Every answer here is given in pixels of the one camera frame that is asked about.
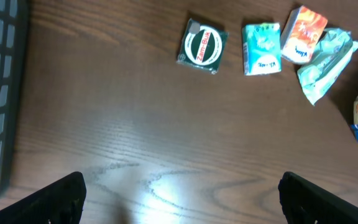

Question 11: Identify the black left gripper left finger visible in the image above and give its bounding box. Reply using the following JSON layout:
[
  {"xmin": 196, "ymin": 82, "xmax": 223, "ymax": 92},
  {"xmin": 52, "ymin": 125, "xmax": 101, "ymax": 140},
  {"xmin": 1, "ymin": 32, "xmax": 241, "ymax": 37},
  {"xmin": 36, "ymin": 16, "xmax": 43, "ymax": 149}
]
[{"xmin": 0, "ymin": 172, "xmax": 86, "ymax": 224}]

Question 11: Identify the teal wrapper pack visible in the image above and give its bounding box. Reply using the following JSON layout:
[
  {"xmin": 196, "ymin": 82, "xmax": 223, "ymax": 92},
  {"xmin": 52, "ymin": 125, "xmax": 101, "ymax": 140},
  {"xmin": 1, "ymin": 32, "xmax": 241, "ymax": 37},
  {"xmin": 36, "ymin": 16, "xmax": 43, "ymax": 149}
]
[{"xmin": 297, "ymin": 28, "xmax": 358, "ymax": 105}]

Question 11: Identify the orange tissue pack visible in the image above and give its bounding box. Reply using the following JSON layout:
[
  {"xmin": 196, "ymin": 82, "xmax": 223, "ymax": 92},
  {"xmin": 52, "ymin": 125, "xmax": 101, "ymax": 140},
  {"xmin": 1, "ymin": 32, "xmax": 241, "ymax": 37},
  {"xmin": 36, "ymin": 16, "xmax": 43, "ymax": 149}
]
[{"xmin": 280, "ymin": 6, "xmax": 328, "ymax": 64}]

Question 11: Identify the green Zam-Buk box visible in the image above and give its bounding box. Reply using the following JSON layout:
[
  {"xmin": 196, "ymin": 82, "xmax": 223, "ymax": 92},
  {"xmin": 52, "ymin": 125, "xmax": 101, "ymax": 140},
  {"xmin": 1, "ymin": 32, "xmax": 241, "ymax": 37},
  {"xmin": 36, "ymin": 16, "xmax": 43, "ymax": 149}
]
[{"xmin": 177, "ymin": 19, "xmax": 229, "ymax": 75}]

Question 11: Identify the teal tissue pack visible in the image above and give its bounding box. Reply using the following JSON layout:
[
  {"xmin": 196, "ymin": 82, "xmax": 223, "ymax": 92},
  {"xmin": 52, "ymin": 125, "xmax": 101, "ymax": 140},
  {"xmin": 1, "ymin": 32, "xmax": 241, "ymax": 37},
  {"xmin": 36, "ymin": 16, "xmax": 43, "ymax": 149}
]
[{"xmin": 242, "ymin": 22, "xmax": 282, "ymax": 76}]

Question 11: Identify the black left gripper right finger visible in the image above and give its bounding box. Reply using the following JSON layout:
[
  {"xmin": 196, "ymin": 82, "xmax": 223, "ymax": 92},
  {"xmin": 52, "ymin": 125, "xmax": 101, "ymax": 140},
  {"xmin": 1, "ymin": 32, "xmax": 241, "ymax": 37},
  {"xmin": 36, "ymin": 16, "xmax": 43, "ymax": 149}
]
[{"xmin": 278, "ymin": 172, "xmax": 358, "ymax": 224}]

